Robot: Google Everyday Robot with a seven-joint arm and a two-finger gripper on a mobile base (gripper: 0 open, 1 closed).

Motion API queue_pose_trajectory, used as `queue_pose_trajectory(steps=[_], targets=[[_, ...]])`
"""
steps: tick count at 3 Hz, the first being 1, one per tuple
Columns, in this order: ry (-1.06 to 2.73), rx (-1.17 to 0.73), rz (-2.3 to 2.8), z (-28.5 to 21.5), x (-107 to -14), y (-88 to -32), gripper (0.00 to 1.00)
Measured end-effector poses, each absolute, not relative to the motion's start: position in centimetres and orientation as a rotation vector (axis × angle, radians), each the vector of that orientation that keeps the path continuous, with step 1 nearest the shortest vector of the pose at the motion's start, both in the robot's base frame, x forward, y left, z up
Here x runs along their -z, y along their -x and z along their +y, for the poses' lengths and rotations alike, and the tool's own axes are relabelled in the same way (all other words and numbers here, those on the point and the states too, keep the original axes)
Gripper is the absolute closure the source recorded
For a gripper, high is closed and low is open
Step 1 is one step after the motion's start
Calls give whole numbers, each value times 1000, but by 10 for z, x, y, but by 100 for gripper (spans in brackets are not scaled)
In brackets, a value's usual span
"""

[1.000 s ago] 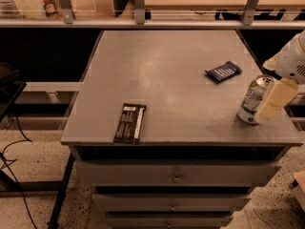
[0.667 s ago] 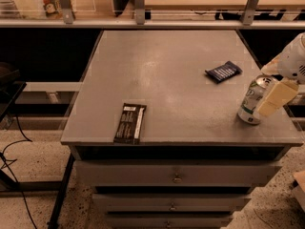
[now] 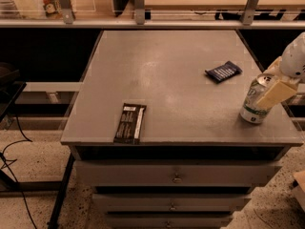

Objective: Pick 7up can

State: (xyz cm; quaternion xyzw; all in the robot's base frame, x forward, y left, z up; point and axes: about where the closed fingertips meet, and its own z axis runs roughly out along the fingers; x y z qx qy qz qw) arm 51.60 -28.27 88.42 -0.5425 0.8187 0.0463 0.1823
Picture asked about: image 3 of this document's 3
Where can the middle grey drawer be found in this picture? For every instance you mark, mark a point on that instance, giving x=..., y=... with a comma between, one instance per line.
x=170, y=202

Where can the green white 7up can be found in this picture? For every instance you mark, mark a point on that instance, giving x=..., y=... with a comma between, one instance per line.
x=249, y=110

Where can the metal shelf rail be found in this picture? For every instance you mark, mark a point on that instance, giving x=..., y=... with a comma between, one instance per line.
x=156, y=14

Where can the dark blue snack packet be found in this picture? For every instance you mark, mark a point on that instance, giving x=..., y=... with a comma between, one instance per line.
x=223, y=72

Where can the grey drawer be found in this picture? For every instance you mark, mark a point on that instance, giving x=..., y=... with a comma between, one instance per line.
x=169, y=221
x=170, y=202
x=215, y=173

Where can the black desk at left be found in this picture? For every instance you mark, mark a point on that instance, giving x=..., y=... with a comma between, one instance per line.
x=10, y=87

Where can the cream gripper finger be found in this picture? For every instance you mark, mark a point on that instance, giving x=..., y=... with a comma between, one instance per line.
x=274, y=68
x=276, y=92

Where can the grey drawer cabinet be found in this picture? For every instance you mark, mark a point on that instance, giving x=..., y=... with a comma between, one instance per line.
x=188, y=116

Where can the top grey drawer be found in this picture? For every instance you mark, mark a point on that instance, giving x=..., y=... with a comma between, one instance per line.
x=215, y=173

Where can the dark brown snack bar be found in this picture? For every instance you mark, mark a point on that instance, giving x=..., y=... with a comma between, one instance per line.
x=130, y=124

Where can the white rounded gripper body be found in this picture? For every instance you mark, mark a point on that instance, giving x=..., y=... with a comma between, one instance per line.
x=294, y=61

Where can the bottom grey drawer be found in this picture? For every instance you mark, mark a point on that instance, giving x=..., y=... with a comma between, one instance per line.
x=169, y=221

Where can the cardboard box at right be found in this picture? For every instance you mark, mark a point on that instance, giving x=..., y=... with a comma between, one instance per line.
x=299, y=188

